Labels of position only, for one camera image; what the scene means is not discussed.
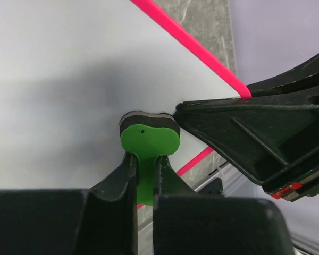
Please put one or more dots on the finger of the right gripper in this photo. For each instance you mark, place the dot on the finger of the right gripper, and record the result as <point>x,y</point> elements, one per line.
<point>301,77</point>
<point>272,140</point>

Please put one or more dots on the pink framed whiteboard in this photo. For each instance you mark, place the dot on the pink framed whiteboard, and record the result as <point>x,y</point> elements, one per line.
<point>70,70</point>

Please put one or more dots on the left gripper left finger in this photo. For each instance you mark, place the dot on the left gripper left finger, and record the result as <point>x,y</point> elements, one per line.
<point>98,220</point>

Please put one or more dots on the green whiteboard eraser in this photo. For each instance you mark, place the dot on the green whiteboard eraser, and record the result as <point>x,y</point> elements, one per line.
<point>148,136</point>

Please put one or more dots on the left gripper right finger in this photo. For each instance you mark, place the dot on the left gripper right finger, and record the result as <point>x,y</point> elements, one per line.
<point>185,222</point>

